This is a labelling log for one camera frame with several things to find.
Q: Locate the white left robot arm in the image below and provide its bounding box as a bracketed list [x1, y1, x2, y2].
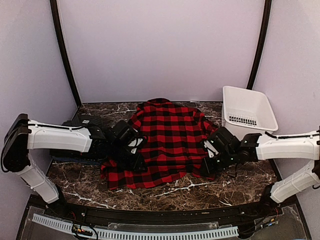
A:
[0, 113, 147, 218]

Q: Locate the black pinstripe folded shirt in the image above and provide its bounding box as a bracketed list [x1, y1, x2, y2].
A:
[49, 114, 108, 162]

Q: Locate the red black plaid shirt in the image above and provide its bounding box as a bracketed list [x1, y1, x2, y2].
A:
[100, 98, 218, 190]

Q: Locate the white plastic basket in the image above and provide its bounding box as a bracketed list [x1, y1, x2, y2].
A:
[221, 86, 279, 140]

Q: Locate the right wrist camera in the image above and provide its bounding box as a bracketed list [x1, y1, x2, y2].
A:
[203, 127, 241, 158]

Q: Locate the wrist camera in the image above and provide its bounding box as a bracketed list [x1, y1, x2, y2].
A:
[110, 120, 147, 155]
[203, 127, 241, 158]

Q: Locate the white slotted cable duct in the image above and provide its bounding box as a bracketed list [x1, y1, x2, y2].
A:
[32, 213, 239, 240]

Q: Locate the black corner frame post left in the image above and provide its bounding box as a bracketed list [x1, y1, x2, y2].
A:
[49, 0, 82, 108]

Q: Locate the black corner frame post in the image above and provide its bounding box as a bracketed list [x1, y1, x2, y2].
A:
[49, 0, 82, 108]
[246, 0, 273, 90]

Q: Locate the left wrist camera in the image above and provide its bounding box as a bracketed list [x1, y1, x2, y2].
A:
[110, 120, 147, 155]

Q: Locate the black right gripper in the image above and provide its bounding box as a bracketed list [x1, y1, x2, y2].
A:
[198, 149, 237, 176]

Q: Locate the black front rail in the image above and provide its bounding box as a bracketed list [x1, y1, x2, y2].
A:
[38, 200, 282, 226]

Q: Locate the blue checked folded shirt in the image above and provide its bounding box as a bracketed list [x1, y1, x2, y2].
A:
[51, 156, 102, 166]

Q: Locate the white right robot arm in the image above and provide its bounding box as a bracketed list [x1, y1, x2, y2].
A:
[200, 127, 320, 217]

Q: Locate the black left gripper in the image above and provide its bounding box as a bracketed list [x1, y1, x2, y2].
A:
[108, 141, 148, 172]

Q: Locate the black corner frame post right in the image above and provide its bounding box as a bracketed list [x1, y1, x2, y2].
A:
[246, 0, 273, 90]

